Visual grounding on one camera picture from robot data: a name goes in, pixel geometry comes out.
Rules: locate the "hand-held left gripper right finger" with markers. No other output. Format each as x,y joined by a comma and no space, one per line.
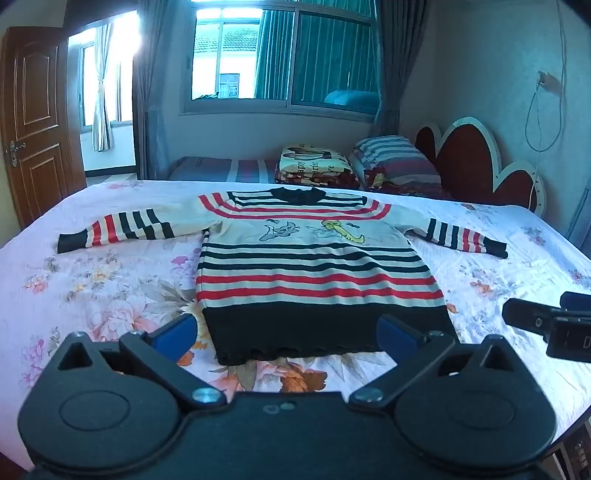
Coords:
396,339

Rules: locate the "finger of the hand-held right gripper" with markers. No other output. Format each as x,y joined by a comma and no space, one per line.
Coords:
526,318
577,301

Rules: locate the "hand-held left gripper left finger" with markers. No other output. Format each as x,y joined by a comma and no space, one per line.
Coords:
178,336

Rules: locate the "striped knit sweater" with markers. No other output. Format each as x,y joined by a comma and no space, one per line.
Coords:
318,272

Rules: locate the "floral bed sheet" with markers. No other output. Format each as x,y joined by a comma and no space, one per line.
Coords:
92,277

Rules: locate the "red scalloped headboard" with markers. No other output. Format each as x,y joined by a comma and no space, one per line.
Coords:
466,161

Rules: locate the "striped bed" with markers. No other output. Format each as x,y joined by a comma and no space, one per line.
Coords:
217,170

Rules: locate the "striped pillow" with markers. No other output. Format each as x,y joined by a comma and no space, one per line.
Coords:
397,157

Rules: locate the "folded printed blanket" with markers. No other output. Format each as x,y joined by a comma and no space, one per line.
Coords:
314,166

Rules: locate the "grey curtain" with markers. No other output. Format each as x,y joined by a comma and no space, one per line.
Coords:
150,92
399,69

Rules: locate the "sliding window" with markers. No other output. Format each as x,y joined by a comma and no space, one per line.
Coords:
277,104

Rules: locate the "white curtain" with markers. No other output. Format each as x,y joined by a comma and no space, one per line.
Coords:
102,92

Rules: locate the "brown wooden door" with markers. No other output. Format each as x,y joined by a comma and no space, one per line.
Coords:
37,115

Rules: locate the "wall socket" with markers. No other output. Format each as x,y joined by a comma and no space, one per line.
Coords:
547,79

